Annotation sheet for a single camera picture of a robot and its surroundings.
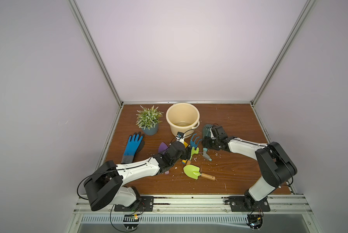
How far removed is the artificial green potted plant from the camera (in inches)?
35.8

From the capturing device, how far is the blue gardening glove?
90 centimetres

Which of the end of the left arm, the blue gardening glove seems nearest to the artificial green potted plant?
the blue gardening glove

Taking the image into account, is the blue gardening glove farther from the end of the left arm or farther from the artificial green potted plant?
the end of the left arm

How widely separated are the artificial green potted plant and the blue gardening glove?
10cm
